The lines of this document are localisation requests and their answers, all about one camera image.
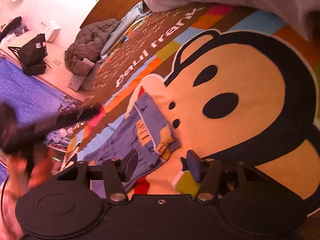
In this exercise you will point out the light blue pillow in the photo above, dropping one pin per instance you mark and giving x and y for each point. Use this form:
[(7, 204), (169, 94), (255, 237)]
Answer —
[(137, 12)]

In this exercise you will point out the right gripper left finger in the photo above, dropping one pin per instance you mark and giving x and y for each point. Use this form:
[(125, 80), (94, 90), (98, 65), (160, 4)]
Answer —
[(115, 173)]

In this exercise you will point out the person's hand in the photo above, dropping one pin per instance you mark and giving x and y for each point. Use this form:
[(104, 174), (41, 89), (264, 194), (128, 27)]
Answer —
[(19, 182)]

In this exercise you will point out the wooden headboard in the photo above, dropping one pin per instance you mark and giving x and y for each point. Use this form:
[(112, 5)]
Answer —
[(105, 9)]

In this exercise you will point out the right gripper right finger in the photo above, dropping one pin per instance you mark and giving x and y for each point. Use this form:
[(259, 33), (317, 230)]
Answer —
[(207, 172)]

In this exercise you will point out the black tote bag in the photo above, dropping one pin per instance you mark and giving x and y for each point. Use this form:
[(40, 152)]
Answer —
[(31, 55)]

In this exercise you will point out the white wall shelf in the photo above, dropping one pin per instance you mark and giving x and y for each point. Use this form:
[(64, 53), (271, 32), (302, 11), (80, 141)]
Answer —
[(51, 30)]

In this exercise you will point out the white bedside cabinet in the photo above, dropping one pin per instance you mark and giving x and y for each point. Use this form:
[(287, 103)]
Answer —
[(85, 82)]

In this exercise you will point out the blue patterned kids pants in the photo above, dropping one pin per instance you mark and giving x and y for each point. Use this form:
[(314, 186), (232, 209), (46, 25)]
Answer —
[(144, 130)]

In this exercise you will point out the dark quilted jacket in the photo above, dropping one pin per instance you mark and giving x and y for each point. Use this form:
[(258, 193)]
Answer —
[(88, 44)]

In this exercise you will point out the colourful paul frank bedspread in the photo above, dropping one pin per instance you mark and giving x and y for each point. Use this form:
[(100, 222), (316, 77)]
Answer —
[(236, 84)]

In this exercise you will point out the blue cartoon wardrobe curtain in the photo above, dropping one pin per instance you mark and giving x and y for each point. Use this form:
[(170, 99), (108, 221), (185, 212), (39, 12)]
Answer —
[(29, 97)]

